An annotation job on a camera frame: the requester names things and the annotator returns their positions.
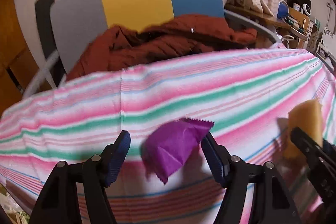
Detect wooden cabinet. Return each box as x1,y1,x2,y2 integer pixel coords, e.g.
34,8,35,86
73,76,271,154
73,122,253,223
0,0,38,112

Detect wooden side table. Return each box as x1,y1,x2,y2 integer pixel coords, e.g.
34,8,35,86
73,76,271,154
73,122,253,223
224,4,307,43

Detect grey yellow blue chair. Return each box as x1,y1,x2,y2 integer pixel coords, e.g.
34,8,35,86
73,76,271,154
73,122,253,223
23,0,279,98

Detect pink striped tablecloth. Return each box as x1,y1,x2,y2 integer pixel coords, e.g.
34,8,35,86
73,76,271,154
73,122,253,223
1,49,335,223

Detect blue folding chair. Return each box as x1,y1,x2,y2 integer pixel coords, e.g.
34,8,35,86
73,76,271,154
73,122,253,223
277,0,289,19

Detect purple snack packet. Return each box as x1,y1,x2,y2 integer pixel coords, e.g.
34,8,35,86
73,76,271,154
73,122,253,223
141,117,214,184

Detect yellow sponge block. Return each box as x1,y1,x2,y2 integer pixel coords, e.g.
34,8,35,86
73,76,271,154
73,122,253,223
283,99,323,160

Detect dark red jacket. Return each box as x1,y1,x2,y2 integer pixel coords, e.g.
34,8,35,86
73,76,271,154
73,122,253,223
66,14,257,81

